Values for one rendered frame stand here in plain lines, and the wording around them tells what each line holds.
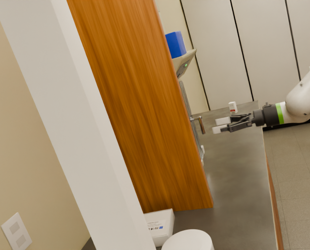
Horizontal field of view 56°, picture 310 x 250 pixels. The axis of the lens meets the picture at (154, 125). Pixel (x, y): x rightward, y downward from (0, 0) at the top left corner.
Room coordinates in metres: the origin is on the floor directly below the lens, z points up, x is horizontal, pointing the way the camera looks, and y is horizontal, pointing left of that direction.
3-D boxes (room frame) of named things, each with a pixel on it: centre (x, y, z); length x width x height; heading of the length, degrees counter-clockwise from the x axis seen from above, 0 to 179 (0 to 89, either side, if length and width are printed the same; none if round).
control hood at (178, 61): (1.22, -0.17, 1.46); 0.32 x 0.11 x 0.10; 158
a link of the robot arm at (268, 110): (1.20, -0.49, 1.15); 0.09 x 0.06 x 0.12; 158
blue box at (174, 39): (1.14, -0.14, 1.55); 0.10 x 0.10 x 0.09; 68
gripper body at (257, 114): (1.23, -0.42, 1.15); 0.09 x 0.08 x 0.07; 68
